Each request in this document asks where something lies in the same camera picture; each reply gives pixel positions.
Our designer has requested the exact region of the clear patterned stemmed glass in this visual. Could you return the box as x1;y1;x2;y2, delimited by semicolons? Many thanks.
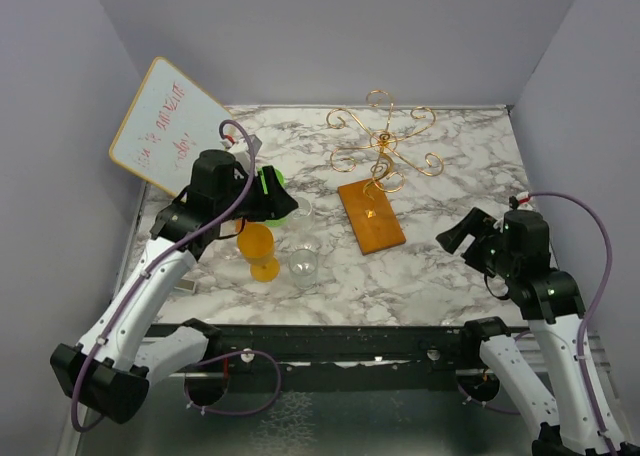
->
288;248;318;289

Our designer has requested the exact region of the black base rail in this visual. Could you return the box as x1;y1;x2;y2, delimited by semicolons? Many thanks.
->
177;324;486;393

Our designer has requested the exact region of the green plastic goblet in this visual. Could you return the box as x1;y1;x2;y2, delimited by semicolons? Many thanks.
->
258;167;286;228

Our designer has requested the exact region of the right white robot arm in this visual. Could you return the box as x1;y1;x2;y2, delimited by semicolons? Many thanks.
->
436;208;639;455

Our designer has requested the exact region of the clear round wine glass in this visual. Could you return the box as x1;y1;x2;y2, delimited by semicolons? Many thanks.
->
287;197;314;233

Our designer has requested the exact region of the yellow plastic goblet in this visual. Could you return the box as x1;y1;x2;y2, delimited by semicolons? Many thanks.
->
237;223;280;282

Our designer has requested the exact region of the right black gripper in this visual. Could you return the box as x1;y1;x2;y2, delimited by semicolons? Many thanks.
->
437;205;518;277

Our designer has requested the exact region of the white framed whiteboard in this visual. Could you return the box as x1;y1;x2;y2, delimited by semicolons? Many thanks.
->
109;57;232;196

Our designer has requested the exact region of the gold wire wine glass rack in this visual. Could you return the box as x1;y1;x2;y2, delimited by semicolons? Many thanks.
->
325;89;445;256

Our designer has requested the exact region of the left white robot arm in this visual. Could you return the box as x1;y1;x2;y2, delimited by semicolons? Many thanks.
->
50;150;298;432

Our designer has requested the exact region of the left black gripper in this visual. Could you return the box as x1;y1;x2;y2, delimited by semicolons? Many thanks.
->
216;164;298;222

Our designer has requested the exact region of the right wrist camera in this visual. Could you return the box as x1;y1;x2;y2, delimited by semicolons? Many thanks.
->
508;193;534;211

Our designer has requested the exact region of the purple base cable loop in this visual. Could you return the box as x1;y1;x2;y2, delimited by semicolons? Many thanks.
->
183;349;284;418

